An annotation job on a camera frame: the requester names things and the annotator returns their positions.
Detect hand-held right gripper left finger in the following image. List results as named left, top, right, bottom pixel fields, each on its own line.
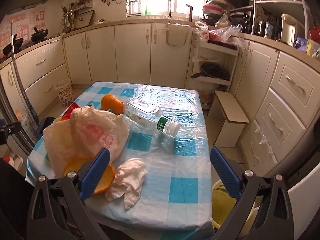
left=26, top=147, right=111, bottom=240

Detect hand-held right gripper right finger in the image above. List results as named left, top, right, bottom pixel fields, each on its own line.
left=210, top=146, right=294, bottom=240

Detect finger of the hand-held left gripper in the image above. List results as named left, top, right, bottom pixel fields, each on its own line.
left=0, top=119, right=20, bottom=145

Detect orange peel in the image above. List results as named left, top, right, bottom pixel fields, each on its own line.
left=64, top=156, right=117, bottom=195

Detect yellow bin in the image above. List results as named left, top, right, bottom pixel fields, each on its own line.
left=212, top=179, right=256, bottom=240

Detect white tissue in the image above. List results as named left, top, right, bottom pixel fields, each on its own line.
left=105, top=157, right=147, bottom=210

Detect clear plastic bottle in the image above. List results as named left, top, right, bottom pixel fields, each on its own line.
left=124, top=97, right=181, bottom=137

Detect clear plastic bag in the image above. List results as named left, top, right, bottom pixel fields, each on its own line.
left=209, top=24, right=243, bottom=43
left=166, top=22, right=189, bottom=47
left=254, top=124, right=273, bottom=156

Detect curved metal rod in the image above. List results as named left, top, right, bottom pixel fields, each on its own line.
left=10, top=22, right=38, bottom=123

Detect white step stool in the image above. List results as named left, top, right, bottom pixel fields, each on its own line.
left=207, top=90, right=250, bottom=148

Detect table with blue checked tablecloth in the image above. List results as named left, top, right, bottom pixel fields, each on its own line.
left=26, top=81, right=216, bottom=233

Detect floral waste basket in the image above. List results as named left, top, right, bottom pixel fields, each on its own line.
left=54, top=79, right=75, bottom=108

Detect red yellow snack wrapper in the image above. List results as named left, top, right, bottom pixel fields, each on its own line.
left=54, top=102, right=95, bottom=123

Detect dark cloth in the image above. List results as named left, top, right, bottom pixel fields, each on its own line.
left=0, top=159, right=34, bottom=240

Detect orange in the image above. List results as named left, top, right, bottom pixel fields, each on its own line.
left=101, top=94, right=125, bottom=114

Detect black wok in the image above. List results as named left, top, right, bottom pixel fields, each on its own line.
left=31, top=29, right=48, bottom=42
left=2, top=38, right=24, bottom=55

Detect white door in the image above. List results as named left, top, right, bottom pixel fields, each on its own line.
left=287, top=150, right=320, bottom=240

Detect black frying pan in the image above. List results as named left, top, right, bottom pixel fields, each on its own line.
left=191, top=62, right=231, bottom=80

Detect white shelf rack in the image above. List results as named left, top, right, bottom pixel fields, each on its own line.
left=185, top=39, right=239, bottom=110

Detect white kitchen cabinets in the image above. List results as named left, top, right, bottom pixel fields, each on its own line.
left=0, top=20, right=320, bottom=180

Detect utensil holder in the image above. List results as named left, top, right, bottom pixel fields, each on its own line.
left=60, top=4, right=75, bottom=34

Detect dark cutting board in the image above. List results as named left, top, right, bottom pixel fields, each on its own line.
left=75, top=10, right=95, bottom=29

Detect white red plastic bag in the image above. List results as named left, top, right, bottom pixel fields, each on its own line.
left=194, top=21, right=209, bottom=42

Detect blue box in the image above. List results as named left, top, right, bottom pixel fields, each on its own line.
left=294, top=37, right=310, bottom=53

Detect yellow box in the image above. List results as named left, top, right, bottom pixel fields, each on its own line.
left=306, top=40, right=320, bottom=58

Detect white kettle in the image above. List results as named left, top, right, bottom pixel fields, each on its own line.
left=280, top=13, right=304, bottom=47

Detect dish rack with bowls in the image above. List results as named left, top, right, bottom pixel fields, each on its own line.
left=201, top=0, right=229, bottom=26

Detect metal shelf unit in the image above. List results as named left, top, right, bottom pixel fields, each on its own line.
left=251, top=0, right=308, bottom=40

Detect chrome faucet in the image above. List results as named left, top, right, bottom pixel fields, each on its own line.
left=154, top=0, right=173, bottom=19

